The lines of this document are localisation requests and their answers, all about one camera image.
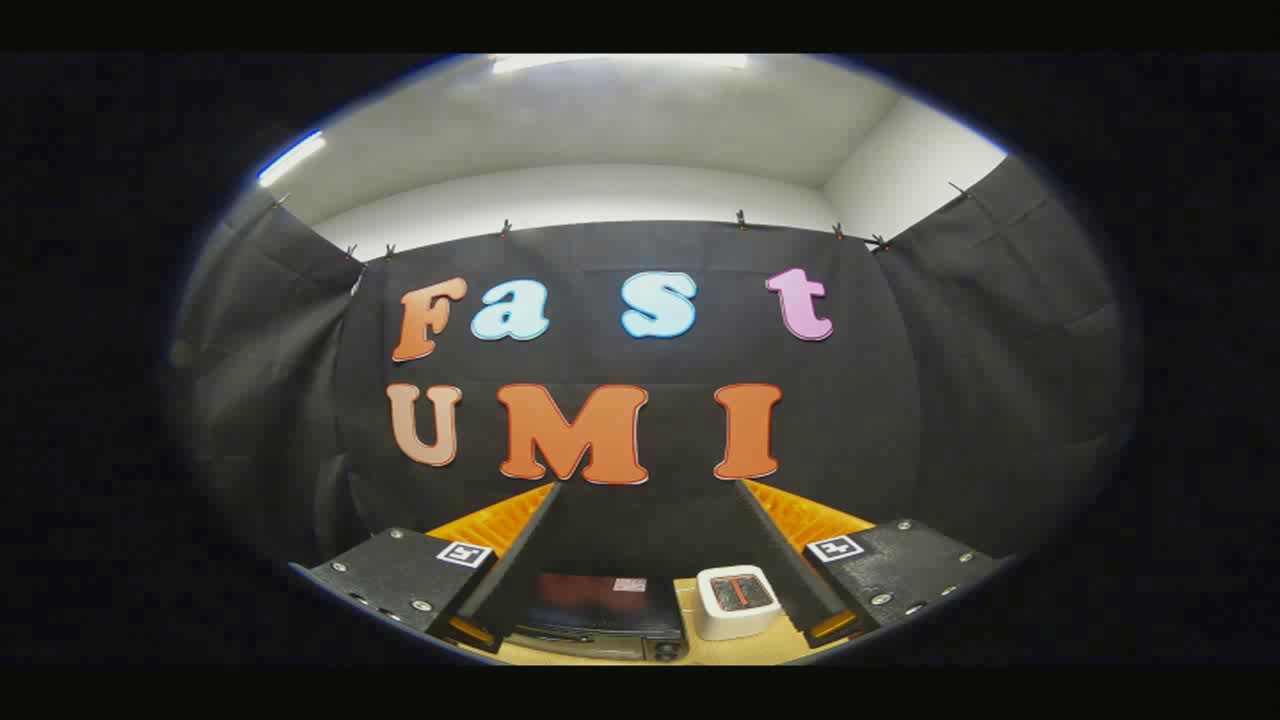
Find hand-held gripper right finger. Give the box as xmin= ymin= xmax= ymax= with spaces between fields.
xmin=733 ymin=478 xmax=1013 ymax=651

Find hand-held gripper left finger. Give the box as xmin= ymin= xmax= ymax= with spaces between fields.
xmin=290 ymin=482 xmax=563 ymax=656

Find black toaster oven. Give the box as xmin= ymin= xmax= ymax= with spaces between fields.
xmin=505 ymin=570 xmax=691 ymax=663

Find white pop-up toaster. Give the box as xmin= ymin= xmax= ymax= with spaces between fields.
xmin=696 ymin=565 xmax=783 ymax=642

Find black backdrop cloth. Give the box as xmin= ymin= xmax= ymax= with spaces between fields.
xmin=168 ymin=155 xmax=1141 ymax=601

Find row of small cloth clips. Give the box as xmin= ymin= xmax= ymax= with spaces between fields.
xmin=270 ymin=183 xmax=971 ymax=256

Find long ceiling light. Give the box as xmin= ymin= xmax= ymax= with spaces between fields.
xmin=490 ymin=54 xmax=751 ymax=75

